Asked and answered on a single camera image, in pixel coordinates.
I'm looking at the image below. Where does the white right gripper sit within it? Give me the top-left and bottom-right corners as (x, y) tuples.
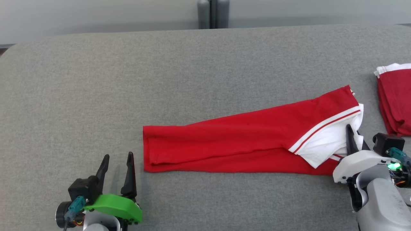
(333, 124), (397, 184)

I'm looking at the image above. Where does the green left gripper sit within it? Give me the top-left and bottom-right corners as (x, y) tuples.
(83, 152), (143, 224)

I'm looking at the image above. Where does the red garment with white hem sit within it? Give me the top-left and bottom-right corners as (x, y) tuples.
(374, 63), (411, 137)

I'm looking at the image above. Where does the red white striped-trim garment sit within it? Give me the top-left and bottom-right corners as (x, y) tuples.
(143, 85), (365, 176)

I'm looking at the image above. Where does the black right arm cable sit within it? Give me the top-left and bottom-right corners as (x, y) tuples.
(386, 147), (411, 169)

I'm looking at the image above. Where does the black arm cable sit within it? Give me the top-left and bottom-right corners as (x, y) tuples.
(64, 196), (87, 231)
(386, 147), (411, 169)

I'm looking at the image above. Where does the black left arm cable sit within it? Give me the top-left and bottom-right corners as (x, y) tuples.
(64, 196), (87, 231)

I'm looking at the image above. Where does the grey cylindrical post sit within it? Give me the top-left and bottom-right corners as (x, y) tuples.
(197, 0), (211, 30)
(216, 0), (230, 29)

